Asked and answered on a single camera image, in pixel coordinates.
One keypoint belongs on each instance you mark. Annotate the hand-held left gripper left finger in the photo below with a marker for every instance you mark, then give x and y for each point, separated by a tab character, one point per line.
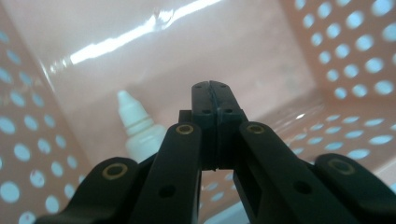
204	102

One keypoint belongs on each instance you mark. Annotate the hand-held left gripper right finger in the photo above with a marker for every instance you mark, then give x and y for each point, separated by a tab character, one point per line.
227	102

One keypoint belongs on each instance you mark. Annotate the pink perforated plastic basket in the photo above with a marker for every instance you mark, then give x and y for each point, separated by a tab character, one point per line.
249	46

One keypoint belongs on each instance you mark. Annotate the white ointment tube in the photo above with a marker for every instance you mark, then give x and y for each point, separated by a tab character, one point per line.
137	124

